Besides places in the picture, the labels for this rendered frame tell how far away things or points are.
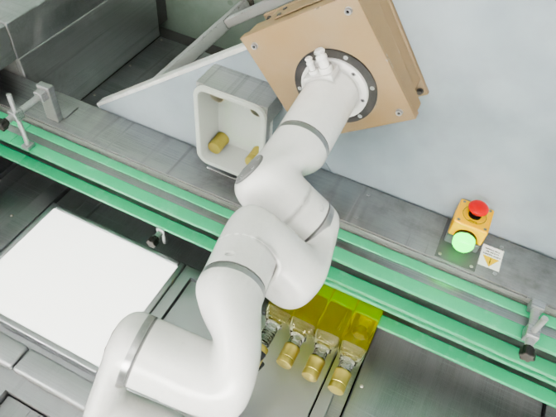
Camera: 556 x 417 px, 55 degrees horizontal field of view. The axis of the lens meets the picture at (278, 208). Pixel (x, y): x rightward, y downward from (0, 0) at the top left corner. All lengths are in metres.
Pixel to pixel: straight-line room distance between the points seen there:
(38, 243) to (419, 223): 0.96
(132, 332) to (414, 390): 0.85
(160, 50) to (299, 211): 1.47
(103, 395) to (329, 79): 0.59
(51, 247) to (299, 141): 0.87
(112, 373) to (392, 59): 0.64
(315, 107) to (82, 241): 0.83
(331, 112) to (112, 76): 1.28
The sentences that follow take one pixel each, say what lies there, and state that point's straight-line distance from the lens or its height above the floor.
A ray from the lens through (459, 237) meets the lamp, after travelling 1.13.
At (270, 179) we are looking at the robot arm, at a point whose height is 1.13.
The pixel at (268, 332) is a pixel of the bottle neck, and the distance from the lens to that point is 1.14.
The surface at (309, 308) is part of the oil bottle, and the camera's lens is 1.16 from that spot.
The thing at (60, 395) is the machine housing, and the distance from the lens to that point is 1.29.
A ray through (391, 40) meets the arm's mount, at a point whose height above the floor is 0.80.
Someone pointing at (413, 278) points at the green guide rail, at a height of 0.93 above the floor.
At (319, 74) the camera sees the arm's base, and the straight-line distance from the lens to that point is 0.93.
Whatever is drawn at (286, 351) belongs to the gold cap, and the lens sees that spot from 1.12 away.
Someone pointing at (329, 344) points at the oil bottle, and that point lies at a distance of 1.14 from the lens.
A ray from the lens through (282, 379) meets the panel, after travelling 1.25.
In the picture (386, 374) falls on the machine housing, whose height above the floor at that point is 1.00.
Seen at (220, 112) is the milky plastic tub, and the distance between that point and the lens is 1.27.
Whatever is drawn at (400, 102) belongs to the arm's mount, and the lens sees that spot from 0.96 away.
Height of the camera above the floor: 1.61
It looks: 37 degrees down
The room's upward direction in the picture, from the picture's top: 147 degrees counter-clockwise
